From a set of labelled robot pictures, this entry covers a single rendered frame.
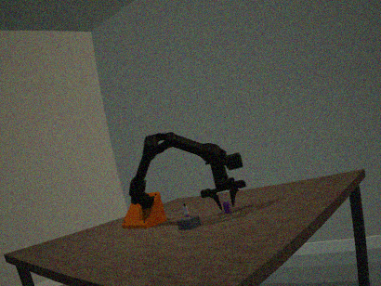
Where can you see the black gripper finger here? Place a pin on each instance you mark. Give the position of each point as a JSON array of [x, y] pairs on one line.
[[217, 201], [232, 196]]

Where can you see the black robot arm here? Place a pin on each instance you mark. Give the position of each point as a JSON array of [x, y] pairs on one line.
[[211, 153]]

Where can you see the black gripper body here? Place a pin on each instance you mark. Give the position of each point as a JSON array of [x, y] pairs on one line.
[[213, 192]]

